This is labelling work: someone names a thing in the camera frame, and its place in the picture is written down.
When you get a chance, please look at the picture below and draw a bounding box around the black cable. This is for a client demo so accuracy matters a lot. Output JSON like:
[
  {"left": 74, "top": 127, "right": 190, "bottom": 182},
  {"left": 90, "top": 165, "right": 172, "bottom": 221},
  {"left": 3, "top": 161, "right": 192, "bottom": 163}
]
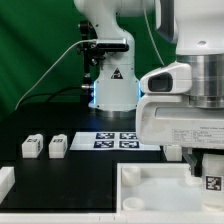
[{"left": 16, "top": 87, "right": 84, "bottom": 109}]

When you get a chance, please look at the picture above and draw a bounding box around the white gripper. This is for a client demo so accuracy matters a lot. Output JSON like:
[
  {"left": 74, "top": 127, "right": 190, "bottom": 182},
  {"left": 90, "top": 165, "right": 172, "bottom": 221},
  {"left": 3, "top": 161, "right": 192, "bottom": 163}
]
[{"left": 136, "top": 94, "right": 224, "bottom": 175}]

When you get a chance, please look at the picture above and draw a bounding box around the white marker sheet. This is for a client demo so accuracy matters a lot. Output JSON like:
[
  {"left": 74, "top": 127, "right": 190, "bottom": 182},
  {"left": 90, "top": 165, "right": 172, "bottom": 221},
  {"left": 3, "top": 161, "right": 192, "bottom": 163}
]
[{"left": 70, "top": 132, "right": 160, "bottom": 151}]

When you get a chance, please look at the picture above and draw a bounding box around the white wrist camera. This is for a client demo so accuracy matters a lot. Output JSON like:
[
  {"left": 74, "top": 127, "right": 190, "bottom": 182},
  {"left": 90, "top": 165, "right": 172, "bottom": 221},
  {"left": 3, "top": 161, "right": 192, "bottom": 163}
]
[{"left": 140, "top": 61, "right": 192, "bottom": 95}]

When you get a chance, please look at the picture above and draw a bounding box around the white square tabletop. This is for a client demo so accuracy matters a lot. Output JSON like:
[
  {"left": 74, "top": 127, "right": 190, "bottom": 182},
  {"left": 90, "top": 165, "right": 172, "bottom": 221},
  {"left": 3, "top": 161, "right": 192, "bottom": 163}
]
[{"left": 117, "top": 163, "right": 224, "bottom": 212}]

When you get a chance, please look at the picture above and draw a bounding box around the silver fixed camera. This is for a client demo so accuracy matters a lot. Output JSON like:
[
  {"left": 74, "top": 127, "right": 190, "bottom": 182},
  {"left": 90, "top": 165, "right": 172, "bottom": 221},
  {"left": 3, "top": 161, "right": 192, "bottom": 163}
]
[{"left": 96, "top": 38, "right": 129, "bottom": 52}]

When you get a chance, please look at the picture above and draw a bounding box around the white left obstacle block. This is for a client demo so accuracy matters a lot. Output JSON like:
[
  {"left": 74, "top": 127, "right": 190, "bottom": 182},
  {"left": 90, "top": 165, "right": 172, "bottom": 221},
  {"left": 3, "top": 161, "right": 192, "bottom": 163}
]
[{"left": 0, "top": 167, "right": 15, "bottom": 204}]

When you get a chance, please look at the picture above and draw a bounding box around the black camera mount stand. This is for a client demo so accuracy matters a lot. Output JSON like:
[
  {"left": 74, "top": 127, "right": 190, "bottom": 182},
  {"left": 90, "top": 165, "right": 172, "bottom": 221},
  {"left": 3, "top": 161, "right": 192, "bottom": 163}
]
[{"left": 77, "top": 20, "right": 99, "bottom": 85}]

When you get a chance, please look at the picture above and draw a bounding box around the white cable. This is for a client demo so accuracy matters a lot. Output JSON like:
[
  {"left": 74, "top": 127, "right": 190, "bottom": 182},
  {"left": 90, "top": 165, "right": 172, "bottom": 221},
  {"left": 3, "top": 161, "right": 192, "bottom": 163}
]
[{"left": 14, "top": 39, "right": 98, "bottom": 110}]

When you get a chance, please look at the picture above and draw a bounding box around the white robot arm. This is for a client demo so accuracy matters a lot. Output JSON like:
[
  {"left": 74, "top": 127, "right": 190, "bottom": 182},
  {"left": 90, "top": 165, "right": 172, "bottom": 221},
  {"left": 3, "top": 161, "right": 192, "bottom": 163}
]
[{"left": 74, "top": 0, "right": 224, "bottom": 176}]

